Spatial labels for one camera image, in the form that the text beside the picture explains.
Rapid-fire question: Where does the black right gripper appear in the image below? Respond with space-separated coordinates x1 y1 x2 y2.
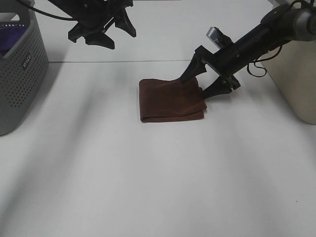
179 25 269 98

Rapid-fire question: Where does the beige plastic bin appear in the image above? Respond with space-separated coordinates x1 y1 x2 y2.
262 41 316 124

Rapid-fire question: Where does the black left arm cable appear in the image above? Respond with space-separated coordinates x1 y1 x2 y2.
17 0 77 21

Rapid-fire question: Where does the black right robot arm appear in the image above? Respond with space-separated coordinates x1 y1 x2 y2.
180 0 316 99

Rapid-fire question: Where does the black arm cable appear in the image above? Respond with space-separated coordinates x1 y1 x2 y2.
17 0 77 21
246 43 283 78

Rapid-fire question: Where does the brown microfiber towel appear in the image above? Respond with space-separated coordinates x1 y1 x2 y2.
139 77 207 123

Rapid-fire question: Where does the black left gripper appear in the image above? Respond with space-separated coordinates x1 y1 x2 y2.
68 0 137 50

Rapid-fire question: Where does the purple cloth in basket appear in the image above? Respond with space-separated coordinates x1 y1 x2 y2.
0 26 27 56

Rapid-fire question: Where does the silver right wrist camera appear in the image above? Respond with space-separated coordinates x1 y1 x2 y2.
206 27 233 49

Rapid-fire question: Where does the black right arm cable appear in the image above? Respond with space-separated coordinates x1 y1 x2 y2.
246 43 283 78

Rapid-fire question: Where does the grey perforated plastic basket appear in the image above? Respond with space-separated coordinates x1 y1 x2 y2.
0 0 48 135

